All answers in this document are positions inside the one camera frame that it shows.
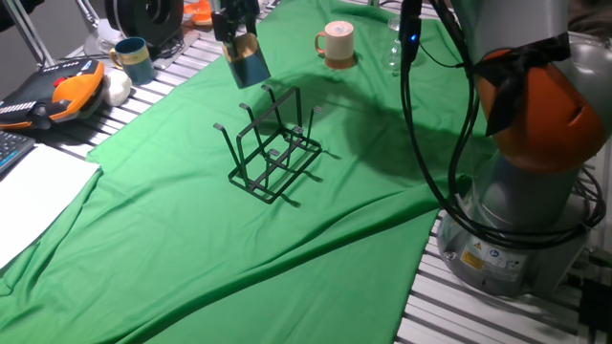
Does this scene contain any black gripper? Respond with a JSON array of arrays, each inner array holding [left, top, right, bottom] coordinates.
[[211, 0, 262, 63]]

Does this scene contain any blue cup with tan base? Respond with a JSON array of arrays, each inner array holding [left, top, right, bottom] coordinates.
[[222, 32, 272, 90]]

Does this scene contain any black sleeved forearm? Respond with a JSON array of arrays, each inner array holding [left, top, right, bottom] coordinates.
[[0, 0, 45, 20]]

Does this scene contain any orange plastic object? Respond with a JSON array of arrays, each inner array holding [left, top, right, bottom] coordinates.
[[183, 0, 215, 28]]

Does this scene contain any black round spool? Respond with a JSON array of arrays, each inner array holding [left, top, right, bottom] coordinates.
[[103, 0, 186, 49]]

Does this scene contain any teal mug with yellow band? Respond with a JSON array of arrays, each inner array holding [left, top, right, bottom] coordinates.
[[108, 36, 157, 86]]

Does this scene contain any grey metal stand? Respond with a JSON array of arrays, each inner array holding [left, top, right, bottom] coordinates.
[[76, 0, 125, 57]]

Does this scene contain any white round lump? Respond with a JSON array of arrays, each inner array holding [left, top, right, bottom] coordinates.
[[101, 69, 133, 108]]

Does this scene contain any clear wine glass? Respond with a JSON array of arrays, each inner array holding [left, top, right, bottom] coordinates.
[[381, 13, 426, 77]]

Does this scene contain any orange black teach pendant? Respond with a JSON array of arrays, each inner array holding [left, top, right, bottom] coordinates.
[[0, 57, 105, 131]]

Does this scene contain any green cloth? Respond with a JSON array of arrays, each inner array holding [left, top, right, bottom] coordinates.
[[0, 0, 503, 344]]

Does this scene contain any black keyboard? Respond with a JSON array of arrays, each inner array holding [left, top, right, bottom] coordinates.
[[0, 129, 37, 176]]

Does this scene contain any white paper sheet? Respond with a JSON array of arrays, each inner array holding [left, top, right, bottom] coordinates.
[[0, 143, 101, 269]]

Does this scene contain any cream cup with orange handle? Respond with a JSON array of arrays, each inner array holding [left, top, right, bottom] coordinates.
[[314, 20, 358, 71]]

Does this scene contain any black wire cup rack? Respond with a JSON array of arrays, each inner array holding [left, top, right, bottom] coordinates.
[[212, 84, 325, 207]]

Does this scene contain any grey metal frame post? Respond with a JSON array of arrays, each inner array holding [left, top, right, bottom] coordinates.
[[4, 0, 56, 68]]

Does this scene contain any black cable bundle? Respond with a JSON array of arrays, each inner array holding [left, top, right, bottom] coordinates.
[[399, 0, 607, 249]]

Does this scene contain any black strap tie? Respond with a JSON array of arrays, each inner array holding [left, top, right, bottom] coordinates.
[[470, 32, 573, 138]]

